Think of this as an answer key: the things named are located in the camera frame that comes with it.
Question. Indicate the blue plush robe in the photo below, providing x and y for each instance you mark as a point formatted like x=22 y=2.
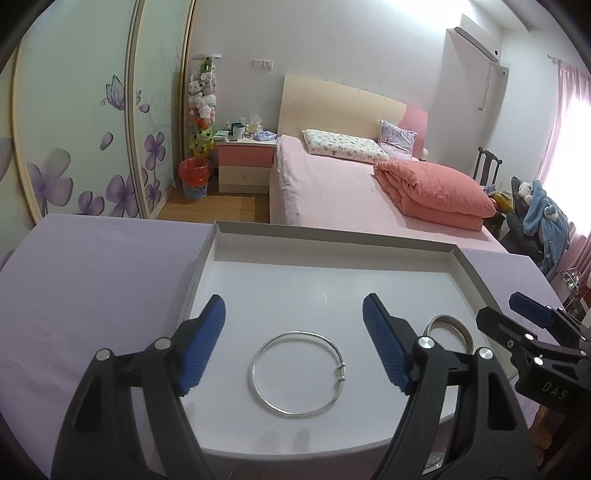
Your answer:
x=547 y=221

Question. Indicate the bed with pink sheet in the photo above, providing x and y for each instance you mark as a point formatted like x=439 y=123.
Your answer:
x=332 y=194

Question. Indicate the yellow plush toy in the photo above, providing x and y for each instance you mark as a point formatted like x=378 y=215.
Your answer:
x=502 y=201

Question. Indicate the folded salmon pink duvet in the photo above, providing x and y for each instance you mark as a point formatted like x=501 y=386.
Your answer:
x=434 y=194

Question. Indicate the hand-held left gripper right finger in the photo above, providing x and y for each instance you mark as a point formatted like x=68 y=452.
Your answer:
x=383 y=341

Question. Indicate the grey cardboard tray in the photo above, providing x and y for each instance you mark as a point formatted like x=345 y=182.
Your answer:
x=323 y=286

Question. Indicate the beige and pink headboard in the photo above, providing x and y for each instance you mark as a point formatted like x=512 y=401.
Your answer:
x=332 y=106

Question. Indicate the pink and beige nightstand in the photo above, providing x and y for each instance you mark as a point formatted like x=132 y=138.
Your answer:
x=244 y=166

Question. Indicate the white wall air conditioner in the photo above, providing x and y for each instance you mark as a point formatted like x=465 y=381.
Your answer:
x=475 y=44

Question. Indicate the dark wooden chair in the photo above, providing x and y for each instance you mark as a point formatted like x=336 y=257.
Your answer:
x=488 y=164

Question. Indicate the white wall switch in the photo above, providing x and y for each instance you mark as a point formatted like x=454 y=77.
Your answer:
x=262 y=64

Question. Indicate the wardrobe with purple flower doors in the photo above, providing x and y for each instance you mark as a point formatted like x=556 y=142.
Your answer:
x=69 y=138

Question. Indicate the blue cloth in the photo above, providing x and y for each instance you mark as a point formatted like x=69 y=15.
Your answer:
x=264 y=136

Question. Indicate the cluttered low shelf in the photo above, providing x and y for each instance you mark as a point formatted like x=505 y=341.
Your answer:
x=579 y=295

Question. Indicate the purple tablecloth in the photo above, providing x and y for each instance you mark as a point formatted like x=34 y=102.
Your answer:
x=92 y=286

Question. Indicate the clear tube of plush toys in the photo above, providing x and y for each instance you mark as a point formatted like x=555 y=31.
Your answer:
x=203 y=101

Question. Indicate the purple patterned pillow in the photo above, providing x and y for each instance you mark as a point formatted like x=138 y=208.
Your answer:
x=397 y=138

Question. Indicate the white floral pillow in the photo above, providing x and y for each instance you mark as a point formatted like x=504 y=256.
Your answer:
x=344 y=145

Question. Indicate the pink curtain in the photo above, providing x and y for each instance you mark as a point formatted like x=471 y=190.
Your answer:
x=570 y=120

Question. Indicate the wide silver bangle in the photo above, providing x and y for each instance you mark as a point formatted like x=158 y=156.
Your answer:
x=443 y=317

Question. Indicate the bin with red bag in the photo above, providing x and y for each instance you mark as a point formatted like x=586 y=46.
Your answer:
x=194 y=177

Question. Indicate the thin silver bangle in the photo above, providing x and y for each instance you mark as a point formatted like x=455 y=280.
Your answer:
x=340 y=370

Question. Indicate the dark grey chair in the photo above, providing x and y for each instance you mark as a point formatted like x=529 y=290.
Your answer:
x=515 y=230

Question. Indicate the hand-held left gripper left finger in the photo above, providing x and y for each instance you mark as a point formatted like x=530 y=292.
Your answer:
x=205 y=341

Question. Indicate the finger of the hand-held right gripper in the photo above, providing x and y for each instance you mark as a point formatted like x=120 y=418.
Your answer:
x=501 y=327
x=528 y=304

